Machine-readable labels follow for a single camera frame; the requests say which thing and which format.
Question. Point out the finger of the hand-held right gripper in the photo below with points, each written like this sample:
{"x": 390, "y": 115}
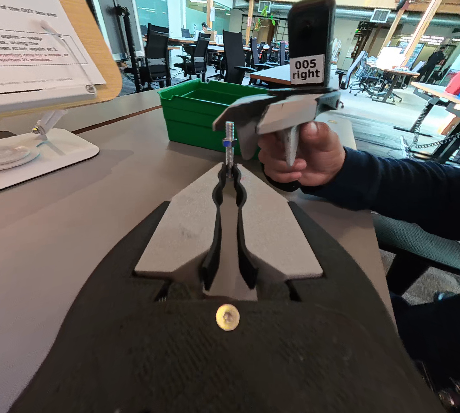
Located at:
{"x": 291, "y": 112}
{"x": 240, "y": 109}

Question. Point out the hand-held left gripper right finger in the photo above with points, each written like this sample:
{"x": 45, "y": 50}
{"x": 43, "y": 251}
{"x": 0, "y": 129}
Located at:
{"x": 280, "y": 236}

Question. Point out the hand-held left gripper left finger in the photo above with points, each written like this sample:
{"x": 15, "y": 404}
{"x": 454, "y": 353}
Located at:
{"x": 179, "y": 236}

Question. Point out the silver bolt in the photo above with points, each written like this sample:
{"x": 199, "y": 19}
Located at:
{"x": 229, "y": 157}

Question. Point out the green plastic bin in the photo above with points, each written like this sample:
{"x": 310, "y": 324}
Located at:
{"x": 187, "y": 125}

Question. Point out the person's right forearm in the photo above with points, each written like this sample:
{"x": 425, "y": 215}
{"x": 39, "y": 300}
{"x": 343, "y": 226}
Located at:
{"x": 395, "y": 190}

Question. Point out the person's right hand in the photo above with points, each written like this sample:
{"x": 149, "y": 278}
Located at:
{"x": 320, "y": 157}

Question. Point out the wooden top office desk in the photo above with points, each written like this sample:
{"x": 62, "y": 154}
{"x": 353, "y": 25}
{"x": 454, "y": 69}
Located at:
{"x": 269, "y": 77}

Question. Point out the green potted plant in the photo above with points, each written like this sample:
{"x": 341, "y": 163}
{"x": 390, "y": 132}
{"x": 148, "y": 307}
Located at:
{"x": 266, "y": 17}

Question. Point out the grey mesh office chair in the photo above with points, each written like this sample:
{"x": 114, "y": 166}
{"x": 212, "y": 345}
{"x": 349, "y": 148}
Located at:
{"x": 354, "y": 68}

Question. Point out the black office chair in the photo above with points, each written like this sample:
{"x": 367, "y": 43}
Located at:
{"x": 156, "y": 50}
{"x": 199, "y": 57}
{"x": 233, "y": 53}

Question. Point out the dark mesh chair seat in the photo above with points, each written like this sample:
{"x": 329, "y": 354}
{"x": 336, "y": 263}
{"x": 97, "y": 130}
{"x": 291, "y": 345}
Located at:
{"x": 413, "y": 240}

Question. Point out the wooden document stand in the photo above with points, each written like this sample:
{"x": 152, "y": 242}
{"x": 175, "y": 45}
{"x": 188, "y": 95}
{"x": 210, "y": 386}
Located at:
{"x": 64, "y": 150}

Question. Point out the person's leg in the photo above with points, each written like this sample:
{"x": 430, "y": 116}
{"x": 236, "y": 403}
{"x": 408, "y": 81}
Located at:
{"x": 431, "y": 341}

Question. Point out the printed instruction sheet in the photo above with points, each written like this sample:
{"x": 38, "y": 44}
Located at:
{"x": 28, "y": 42}

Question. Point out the white wall vent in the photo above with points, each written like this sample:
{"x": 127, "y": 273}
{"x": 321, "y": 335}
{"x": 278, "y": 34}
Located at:
{"x": 380, "y": 15}

